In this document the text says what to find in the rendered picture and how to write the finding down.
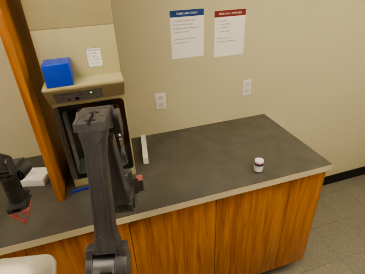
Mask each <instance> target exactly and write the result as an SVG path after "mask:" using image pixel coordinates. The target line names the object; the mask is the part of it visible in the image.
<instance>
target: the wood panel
mask: <svg viewBox="0 0 365 274"><path fill-rule="evenodd" d="M29 31H30V30H29V28H28V25H27V21H26V18H25V15H24V12H23V8H22V4H21V1H20V0H0V36H1V39H2V43H3V46H4V48H5V51H6V54H7V57H8V60H9V63H10V66H11V69H12V71H13V74H14V77H15V80H16V83H17V86H18V89H19V91H20V94H21V97H22V100H23V103H24V106H25V109H26V111H27V114H28V117H29V121H30V123H31V126H32V129H33V132H34V134H35V137H36V141H37V144H38V146H39V149H40V152H41V155H42V157H43V161H44V163H45V166H46V169H47V172H48V175H49V178H50V180H51V183H52V186H53V189H54V192H55V195H56V198H57V200H58V202H60V201H64V200H65V186H66V171H67V159H66V155H65V152H64V148H63V146H62V142H61V139H60V135H59V132H58V128H57V126H56V122H55V118H54V115H53V112H52V106H51V105H50V104H49V103H48V101H47V100H46V98H45V97H44V95H43V94H42V92H41V90H42V87H43V84H44V80H43V76H42V72H41V69H40V65H39V62H38V59H37V56H36V52H35V48H34V45H33V42H32V38H31V36H30V32H29Z"/></svg>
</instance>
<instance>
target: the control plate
mask: <svg viewBox="0 0 365 274"><path fill-rule="evenodd" d="M90 92H92V93H90ZM80 93H82V94H81V95H80ZM95 95H96V97H95ZM89 96H90V97H89ZM53 97H54V98H55V100H56V102H57V104H58V103H66V102H73V101H81V100H85V99H92V98H100V97H103V93H102V88H101V89H93V90H85V91H78V92H70V93H65V94H58V95H53ZM75 97H79V99H78V100H75ZM83 97H85V98H83ZM68 99H71V100H70V101H68ZM61 100H63V101H61Z"/></svg>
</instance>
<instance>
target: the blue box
mask: <svg viewBox="0 0 365 274"><path fill-rule="evenodd" d="M41 69H42V73H43V76H44V79H45V82H46V86H47V88H48V89H49V88H57V87H62V86H70V85H74V75H73V70H72V66H71V62H70V58H69V57H67V58H56V59H47V60H44V61H43V63H42V65H41Z"/></svg>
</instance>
